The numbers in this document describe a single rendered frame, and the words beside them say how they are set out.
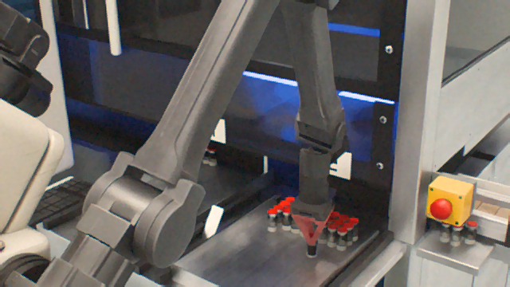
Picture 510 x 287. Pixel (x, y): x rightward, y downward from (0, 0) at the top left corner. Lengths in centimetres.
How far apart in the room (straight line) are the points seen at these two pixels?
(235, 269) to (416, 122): 45
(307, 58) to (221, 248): 51
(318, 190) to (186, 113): 53
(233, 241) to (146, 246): 67
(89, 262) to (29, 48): 48
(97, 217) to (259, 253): 65
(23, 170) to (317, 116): 52
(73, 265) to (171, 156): 15
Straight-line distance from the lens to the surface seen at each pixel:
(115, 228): 67
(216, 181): 157
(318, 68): 96
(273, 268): 124
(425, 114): 122
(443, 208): 124
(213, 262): 126
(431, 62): 119
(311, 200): 119
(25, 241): 74
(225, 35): 72
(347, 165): 133
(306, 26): 89
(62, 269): 66
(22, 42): 105
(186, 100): 70
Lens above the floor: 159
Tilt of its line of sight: 23 degrees down
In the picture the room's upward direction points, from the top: 1 degrees counter-clockwise
